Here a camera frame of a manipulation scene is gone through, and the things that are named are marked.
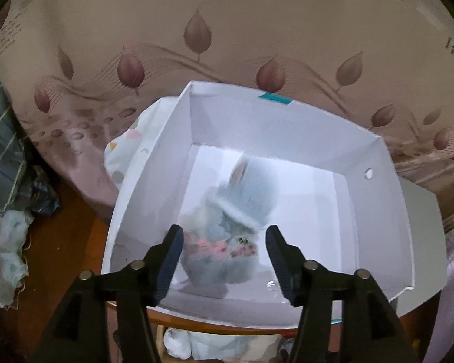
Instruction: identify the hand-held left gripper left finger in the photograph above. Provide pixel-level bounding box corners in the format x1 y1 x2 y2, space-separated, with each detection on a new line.
30 224 185 363

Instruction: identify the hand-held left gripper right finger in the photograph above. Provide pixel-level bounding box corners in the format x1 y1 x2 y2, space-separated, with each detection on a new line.
265 225 420 363

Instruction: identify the white cardboard box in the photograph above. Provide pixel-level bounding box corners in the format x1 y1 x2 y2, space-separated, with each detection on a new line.
100 80 417 329

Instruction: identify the white cloth under table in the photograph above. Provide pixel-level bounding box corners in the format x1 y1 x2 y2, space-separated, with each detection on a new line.
163 327 284 361

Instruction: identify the round wooden table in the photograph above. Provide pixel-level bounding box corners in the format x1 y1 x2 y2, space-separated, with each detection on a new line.
8 178 443 363

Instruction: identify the white dotted cloth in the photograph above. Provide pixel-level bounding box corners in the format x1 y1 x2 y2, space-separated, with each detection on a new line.
104 96 180 193

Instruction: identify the dark patterned cloth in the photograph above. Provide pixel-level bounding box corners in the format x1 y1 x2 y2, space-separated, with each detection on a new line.
26 174 61 218

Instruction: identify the grey board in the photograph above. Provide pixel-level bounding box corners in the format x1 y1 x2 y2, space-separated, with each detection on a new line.
390 176 449 318

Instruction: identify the white and green cloth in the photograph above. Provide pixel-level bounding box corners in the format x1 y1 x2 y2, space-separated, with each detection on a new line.
0 210 35 309

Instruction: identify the teal tape strip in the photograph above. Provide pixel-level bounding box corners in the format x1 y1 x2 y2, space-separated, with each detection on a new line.
259 93 294 105

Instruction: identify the plaid cloth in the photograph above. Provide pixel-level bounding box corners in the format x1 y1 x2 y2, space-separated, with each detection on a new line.
0 45 27 212

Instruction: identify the leaf-print bedsheet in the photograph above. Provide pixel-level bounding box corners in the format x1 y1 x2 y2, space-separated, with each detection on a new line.
0 0 454 235

